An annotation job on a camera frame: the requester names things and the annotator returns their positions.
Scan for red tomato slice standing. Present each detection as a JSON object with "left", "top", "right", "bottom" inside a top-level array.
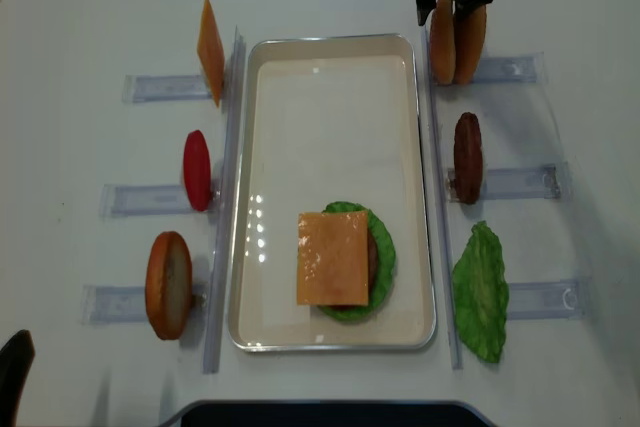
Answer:
[{"left": 182, "top": 130, "right": 213, "bottom": 211}]

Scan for clear lettuce dispenser rail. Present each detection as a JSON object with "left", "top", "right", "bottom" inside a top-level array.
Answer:
[{"left": 507, "top": 279, "right": 584, "bottom": 320}]

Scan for clear bun dispenser rail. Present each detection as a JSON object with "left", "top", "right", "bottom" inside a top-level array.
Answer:
[
  {"left": 82, "top": 284, "right": 207, "bottom": 325},
  {"left": 471, "top": 52, "right": 548, "bottom": 84}
]

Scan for black robot base front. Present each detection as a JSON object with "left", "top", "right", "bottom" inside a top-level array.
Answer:
[{"left": 170, "top": 401, "right": 494, "bottom": 426}]

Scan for clear left long guide rail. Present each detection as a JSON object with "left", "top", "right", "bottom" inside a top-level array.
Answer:
[{"left": 203, "top": 28, "right": 246, "bottom": 374}]

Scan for clear bun dispenser rail left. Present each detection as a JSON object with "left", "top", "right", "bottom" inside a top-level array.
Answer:
[{"left": 82, "top": 284, "right": 207, "bottom": 325}]

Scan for brown meat patty standing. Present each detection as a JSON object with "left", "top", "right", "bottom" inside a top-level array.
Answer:
[{"left": 454, "top": 112, "right": 484, "bottom": 205}]

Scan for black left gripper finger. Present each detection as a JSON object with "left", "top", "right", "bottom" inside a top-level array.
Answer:
[{"left": 0, "top": 329, "right": 35, "bottom": 426}]

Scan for white rectangular metal tray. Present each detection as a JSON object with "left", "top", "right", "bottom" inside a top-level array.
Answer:
[{"left": 228, "top": 34, "right": 436, "bottom": 352}]

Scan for clear long guide rail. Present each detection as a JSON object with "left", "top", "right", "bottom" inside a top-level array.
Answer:
[
  {"left": 422, "top": 27, "right": 462, "bottom": 370},
  {"left": 203, "top": 28, "right": 246, "bottom": 374}
]

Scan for clear bun dispenser rail right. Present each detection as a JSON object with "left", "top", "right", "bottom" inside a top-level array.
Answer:
[{"left": 471, "top": 52, "right": 548, "bottom": 84}]

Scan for clear right long guide rail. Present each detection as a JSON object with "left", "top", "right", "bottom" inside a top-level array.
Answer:
[{"left": 422, "top": 27, "right": 462, "bottom": 370}]

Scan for brown patty on burger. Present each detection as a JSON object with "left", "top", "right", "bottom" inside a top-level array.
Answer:
[{"left": 367, "top": 230, "right": 378, "bottom": 290}]

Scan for orange cheese slice standing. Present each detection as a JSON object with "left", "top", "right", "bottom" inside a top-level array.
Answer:
[{"left": 197, "top": 0, "right": 225, "bottom": 107}]

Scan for green lettuce leaf standing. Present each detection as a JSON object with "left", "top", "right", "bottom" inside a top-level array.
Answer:
[{"left": 452, "top": 221, "right": 509, "bottom": 363}]

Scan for clear cheese dispenser rail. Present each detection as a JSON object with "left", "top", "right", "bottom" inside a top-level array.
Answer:
[{"left": 122, "top": 75, "right": 212, "bottom": 104}]

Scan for clear tomato dispenser rail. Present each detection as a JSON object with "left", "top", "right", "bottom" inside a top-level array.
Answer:
[{"left": 99, "top": 184, "right": 196, "bottom": 218}]

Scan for green lettuce on tray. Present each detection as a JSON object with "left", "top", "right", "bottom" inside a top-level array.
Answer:
[{"left": 319, "top": 201, "right": 396, "bottom": 323}]

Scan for clear patty dispenser rail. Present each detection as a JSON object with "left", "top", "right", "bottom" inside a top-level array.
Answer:
[{"left": 446, "top": 162, "right": 571, "bottom": 201}]

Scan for orange cheese slice on burger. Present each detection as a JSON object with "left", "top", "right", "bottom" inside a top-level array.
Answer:
[{"left": 296, "top": 210, "right": 369, "bottom": 307}]

